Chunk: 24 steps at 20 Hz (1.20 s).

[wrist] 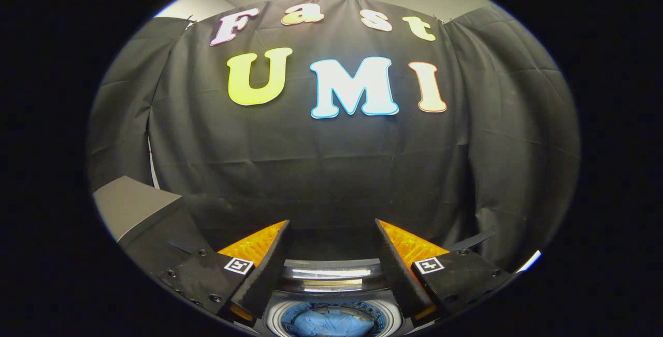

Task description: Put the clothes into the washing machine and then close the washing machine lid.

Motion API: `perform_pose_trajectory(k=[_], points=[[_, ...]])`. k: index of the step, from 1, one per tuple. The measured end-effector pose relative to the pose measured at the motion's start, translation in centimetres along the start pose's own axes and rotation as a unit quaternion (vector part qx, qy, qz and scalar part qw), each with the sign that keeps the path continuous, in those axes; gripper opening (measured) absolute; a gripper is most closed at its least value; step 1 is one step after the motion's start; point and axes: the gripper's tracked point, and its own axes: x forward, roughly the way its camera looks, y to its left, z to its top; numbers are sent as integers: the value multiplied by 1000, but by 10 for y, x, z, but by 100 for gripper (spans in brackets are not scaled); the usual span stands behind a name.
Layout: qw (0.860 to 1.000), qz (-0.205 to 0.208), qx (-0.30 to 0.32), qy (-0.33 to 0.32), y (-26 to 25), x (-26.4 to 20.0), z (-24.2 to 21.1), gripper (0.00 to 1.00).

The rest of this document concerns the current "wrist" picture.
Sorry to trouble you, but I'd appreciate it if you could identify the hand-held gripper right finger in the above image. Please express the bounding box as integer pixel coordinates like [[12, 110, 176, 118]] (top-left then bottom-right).
[[373, 218, 519, 323]]

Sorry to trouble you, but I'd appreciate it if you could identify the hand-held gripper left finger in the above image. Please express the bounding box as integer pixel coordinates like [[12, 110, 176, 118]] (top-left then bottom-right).
[[158, 219, 291, 323]]

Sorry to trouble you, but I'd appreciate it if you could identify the grey washing machine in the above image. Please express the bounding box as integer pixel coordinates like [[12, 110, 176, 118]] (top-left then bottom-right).
[[262, 258, 415, 337]]

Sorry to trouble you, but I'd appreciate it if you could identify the light blue polo shirt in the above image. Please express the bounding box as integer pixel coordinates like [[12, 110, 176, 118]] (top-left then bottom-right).
[[289, 309, 376, 337]]

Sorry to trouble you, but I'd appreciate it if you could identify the black backdrop cloth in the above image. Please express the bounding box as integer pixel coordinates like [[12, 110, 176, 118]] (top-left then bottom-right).
[[87, 0, 581, 275]]

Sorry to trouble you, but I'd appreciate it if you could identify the grey and black cabinet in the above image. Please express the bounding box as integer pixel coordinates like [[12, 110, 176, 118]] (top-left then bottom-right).
[[92, 175, 218, 275]]

